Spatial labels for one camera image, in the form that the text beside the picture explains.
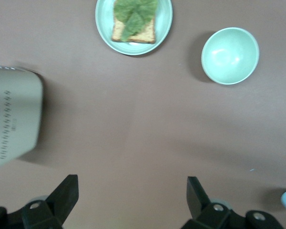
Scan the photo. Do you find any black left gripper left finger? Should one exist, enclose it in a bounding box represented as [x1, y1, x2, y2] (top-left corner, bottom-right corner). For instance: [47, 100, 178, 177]
[0, 175, 79, 229]

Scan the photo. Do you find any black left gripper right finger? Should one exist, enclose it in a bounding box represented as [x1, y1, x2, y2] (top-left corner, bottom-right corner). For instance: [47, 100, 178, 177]
[181, 176, 284, 229]

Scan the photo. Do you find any cream and chrome toaster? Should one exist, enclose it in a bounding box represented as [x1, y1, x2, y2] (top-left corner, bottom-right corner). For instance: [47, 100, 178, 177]
[0, 64, 43, 170]

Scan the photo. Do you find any pale green bowl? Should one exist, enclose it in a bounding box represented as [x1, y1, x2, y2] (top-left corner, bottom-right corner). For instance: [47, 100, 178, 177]
[201, 27, 260, 85]

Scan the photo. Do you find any brown toast slice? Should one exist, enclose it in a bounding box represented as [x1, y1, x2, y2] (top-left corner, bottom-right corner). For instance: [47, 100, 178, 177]
[111, 0, 156, 44]

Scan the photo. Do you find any pale green round plate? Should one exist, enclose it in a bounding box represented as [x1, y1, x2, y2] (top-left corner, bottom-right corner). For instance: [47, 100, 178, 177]
[95, 0, 174, 56]

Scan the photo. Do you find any green lettuce leaf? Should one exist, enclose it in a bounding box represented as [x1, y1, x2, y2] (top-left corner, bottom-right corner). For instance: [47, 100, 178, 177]
[113, 0, 159, 42]

